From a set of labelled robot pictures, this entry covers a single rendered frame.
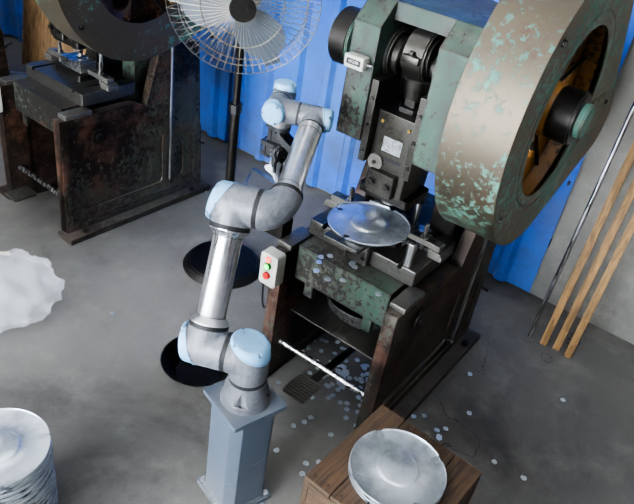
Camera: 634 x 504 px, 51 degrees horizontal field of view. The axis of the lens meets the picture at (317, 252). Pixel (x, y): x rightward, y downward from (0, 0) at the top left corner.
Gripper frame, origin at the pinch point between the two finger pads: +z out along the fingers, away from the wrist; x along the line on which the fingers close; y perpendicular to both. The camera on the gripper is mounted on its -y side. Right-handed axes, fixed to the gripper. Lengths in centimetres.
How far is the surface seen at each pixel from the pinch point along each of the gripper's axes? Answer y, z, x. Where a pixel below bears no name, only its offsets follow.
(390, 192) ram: -37.7, -7.9, -11.6
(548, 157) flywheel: -75, -27, -43
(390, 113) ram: -29.9, -32.4, -14.5
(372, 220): -33.3, 5.5, -11.9
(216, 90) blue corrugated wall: 155, 51, -133
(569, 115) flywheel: -83, -51, -16
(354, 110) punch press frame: -19.2, -30.6, -10.0
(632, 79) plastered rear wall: -75, -33, -138
